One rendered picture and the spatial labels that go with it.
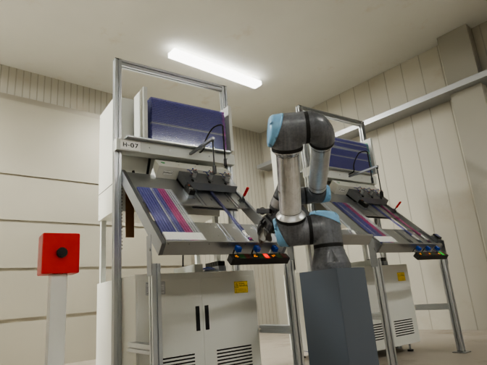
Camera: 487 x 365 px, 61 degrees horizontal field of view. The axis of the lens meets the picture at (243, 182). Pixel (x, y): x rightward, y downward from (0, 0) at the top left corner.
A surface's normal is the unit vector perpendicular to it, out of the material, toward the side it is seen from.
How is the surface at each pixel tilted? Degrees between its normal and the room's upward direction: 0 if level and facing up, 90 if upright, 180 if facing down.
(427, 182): 90
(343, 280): 90
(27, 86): 90
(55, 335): 90
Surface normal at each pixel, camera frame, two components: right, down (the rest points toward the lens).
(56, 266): 0.56, -0.26
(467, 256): -0.76, -0.11
